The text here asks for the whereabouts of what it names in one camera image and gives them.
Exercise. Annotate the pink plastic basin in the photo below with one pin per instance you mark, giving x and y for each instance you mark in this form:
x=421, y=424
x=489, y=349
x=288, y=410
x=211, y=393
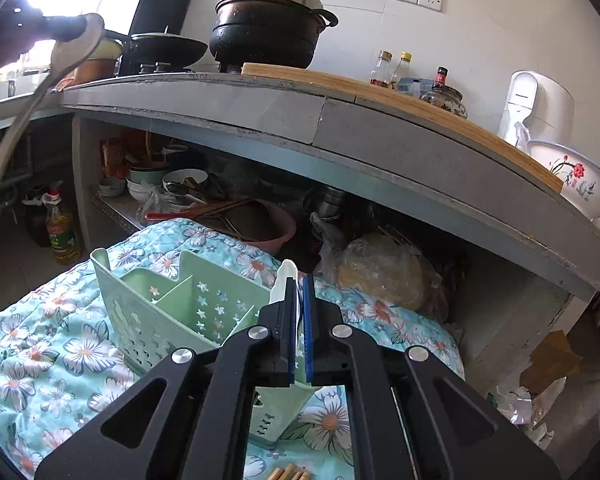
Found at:
x=260, y=230

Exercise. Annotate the yellow-capped sauce bottle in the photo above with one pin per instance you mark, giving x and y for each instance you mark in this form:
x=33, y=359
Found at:
x=381, y=72

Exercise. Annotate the blue-lidded container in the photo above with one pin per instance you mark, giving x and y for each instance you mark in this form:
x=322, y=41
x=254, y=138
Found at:
x=414, y=86

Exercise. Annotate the small grey bowl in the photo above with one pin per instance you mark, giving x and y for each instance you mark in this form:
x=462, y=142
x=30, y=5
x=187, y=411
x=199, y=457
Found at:
x=111, y=187

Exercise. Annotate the floral turquoise blanket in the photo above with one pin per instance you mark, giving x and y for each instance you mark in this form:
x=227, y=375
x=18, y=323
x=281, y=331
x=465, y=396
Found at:
x=55, y=360

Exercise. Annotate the cardboard piece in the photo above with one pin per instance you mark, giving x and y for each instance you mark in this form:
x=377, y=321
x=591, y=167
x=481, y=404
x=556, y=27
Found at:
x=550, y=360

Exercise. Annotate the black cooking pot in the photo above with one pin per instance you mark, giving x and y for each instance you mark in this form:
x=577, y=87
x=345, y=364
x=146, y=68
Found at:
x=265, y=35

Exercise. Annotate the patterned glass jar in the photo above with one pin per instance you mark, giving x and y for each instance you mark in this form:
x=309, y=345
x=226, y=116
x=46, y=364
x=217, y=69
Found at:
x=445, y=102

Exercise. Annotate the white kitchen appliance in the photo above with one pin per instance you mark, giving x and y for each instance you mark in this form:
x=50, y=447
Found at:
x=540, y=110

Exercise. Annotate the wooden chopstick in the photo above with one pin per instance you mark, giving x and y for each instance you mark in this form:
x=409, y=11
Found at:
x=303, y=476
x=290, y=472
x=275, y=474

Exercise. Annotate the floral enamel basin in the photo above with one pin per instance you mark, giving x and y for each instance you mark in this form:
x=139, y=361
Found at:
x=575, y=175

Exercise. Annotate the white plastic spoon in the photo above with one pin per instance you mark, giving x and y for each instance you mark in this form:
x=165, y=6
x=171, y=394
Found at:
x=286, y=280

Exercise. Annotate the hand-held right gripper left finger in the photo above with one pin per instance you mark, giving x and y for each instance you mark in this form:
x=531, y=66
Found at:
x=292, y=340

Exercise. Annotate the white bowl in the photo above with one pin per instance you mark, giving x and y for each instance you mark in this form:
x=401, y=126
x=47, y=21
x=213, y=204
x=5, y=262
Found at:
x=185, y=180

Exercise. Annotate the gas stove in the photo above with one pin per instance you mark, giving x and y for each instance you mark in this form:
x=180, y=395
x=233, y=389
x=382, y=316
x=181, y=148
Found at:
x=170, y=67

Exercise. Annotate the yellow-capped clear bottle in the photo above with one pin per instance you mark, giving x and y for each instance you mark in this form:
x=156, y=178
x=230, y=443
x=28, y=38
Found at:
x=402, y=67

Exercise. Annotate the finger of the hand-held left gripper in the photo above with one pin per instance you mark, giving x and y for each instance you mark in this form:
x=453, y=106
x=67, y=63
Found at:
x=65, y=26

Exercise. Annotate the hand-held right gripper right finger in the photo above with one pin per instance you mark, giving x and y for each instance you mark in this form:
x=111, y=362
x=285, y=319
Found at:
x=308, y=340

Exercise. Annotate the black frying pan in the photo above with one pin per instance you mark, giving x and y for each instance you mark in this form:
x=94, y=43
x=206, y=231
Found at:
x=165, y=47

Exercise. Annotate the cooking oil bottle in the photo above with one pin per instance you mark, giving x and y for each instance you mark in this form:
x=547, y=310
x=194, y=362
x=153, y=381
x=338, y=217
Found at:
x=62, y=230

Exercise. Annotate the green plastic utensil holder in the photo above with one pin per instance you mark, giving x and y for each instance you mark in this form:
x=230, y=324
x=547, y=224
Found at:
x=145, y=300

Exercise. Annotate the clear plastic bags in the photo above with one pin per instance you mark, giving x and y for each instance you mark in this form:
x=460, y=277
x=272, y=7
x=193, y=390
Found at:
x=520, y=405

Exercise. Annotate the black upright board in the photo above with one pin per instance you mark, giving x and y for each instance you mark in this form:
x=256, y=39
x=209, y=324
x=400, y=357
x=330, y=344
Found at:
x=160, y=0

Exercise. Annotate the steel pots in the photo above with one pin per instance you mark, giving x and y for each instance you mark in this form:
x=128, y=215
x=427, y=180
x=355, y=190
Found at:
x=327, y=202

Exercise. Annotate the stack of bowls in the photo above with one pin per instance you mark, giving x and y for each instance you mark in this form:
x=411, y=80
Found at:
x=145, y=185

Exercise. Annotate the wooden cutting board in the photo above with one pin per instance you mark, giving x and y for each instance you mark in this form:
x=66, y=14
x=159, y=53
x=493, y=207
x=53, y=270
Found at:
x=430, y=110

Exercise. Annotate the plastic bag with yellow contents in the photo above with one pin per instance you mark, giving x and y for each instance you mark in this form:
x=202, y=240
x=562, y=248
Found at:
x=380, y=275

